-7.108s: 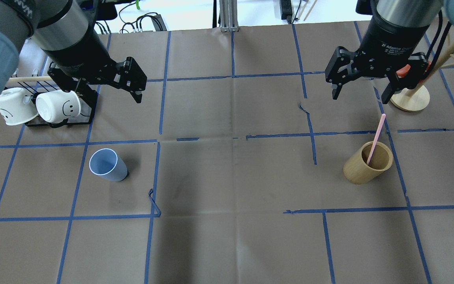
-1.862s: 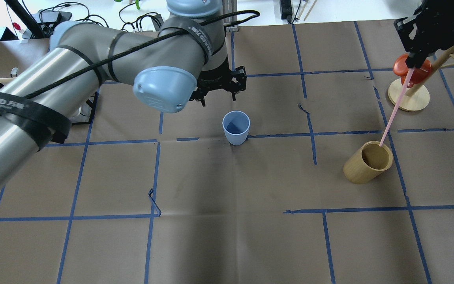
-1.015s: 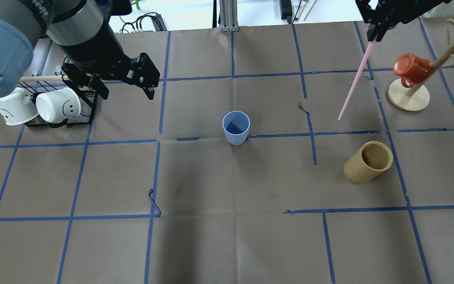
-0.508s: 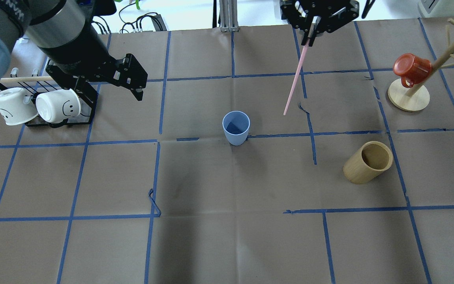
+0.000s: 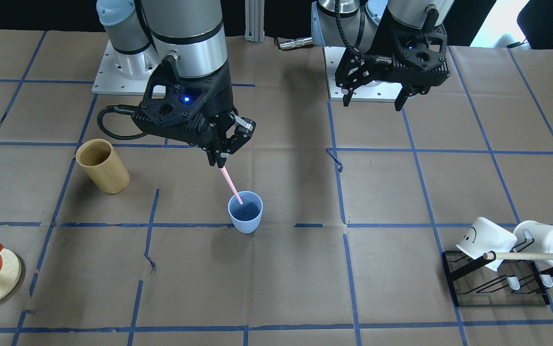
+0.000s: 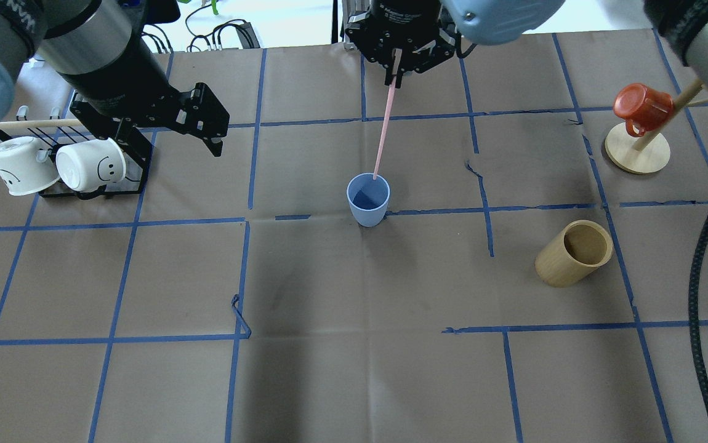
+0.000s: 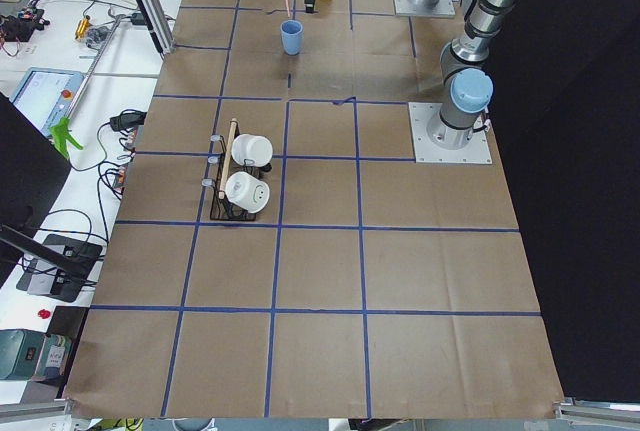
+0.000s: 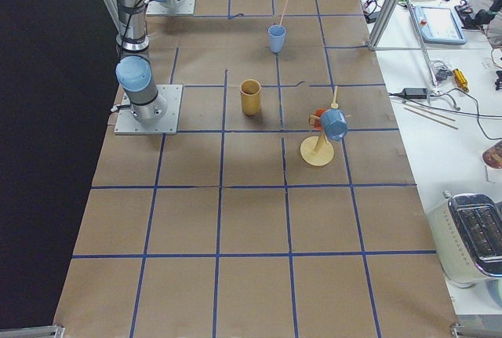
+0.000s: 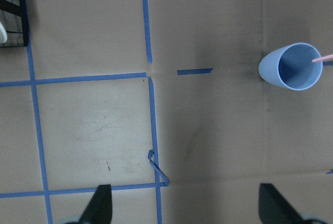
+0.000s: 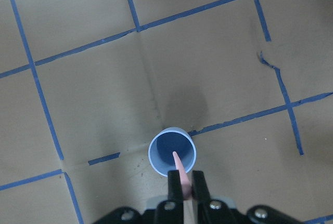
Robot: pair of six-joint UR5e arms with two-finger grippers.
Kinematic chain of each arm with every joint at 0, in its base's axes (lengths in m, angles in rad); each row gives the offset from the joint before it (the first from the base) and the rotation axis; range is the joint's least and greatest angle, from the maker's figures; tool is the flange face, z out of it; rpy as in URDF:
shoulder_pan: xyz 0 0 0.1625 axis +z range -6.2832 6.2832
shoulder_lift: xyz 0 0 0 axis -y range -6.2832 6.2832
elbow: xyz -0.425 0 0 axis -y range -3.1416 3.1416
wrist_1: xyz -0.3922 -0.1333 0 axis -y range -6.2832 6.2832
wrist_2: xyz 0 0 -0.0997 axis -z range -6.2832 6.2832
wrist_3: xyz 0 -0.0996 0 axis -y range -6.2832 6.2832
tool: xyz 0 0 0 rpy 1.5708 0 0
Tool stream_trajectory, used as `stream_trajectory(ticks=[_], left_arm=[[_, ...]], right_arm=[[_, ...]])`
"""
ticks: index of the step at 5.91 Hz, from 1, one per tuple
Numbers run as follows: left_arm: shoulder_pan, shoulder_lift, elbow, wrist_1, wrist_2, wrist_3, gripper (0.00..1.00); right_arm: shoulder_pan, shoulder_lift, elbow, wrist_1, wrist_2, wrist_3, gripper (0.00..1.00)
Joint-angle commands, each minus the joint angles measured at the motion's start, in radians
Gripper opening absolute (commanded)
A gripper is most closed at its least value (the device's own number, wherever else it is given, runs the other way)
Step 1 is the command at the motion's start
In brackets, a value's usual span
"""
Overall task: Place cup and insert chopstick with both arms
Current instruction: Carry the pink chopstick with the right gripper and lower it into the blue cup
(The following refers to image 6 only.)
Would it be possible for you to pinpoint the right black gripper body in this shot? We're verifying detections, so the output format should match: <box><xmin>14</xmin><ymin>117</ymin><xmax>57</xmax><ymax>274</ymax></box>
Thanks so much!
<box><xmin>345</xmin><ymin>1</ymin><xmax>456</xmax><ymax>65</ymax></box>

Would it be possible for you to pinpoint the black wire cup rack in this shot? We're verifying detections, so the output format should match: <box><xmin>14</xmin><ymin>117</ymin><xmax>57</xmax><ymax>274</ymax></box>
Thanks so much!
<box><xmin>0</xmin><ymin>105</ymin><xmax>150</xmax><ymax>200</ymax></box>

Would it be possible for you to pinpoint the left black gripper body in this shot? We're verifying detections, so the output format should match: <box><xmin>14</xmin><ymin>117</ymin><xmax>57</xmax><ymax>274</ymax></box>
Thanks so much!
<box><xmin>58</xmin><ymin>37</ymin><xmax>198</xmax><ymax>145</ymax></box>

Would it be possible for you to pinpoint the orange hanging mug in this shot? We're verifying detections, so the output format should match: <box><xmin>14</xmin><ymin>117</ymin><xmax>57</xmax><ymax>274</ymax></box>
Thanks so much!
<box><xmin>613</xmin><ymin>83</ymin><xmax>675</xmax><ymax>138</ymax></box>

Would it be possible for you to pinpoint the light blue plastic cup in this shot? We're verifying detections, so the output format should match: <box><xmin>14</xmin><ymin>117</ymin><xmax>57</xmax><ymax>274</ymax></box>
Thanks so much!
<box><xmin>345</xmin><ymin>173</ymin><xmax>391</xmax><ymax>228</ymax></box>

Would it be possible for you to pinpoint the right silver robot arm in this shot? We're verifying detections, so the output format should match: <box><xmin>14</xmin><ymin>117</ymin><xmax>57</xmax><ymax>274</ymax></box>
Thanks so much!
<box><xmin>339</xmin><ymin>1</ymin><xmax>708</xmax><ymax>88</ymax></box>

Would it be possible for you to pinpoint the white mug upper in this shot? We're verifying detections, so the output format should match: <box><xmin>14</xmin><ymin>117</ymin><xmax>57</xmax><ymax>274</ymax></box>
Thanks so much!
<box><xmin>0</xmin><ymin>137</ymin><xmax>60</xmax><ymax>196</ymax></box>

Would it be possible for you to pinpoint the bamboo chopstick holder cup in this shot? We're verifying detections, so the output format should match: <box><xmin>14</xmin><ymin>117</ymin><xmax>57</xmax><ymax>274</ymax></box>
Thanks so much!
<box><xmin>534</xmin><ymin>220</ymin><xmax>614</xmax><ymax>288</ymax></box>

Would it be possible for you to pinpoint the wooden mug tree stand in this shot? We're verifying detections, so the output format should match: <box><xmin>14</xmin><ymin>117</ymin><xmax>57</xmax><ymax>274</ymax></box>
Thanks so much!
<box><xmin>603</xmin><ymin>78</ymin><xmax>708</xmax><ymax>175</ymax></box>

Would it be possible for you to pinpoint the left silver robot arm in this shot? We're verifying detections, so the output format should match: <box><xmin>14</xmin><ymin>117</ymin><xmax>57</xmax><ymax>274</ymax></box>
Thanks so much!
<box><xmin>0</xmin><ymin>1</ymin><xmax>230</xmax><ymax>166</ymax></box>

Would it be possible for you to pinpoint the green spray clamp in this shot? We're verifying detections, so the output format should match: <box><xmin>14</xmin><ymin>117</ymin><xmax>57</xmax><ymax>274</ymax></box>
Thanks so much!
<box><xmin>176</xmin><ymin>1</ymin><xmax>220</xmax><ymax>17</ymax></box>

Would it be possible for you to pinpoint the white mug with face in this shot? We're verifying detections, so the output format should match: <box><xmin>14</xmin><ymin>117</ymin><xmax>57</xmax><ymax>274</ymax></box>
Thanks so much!
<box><xmin>55</xmin><ymin>138</ymin><xmax>127</xmax><ymax>193</ymax></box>

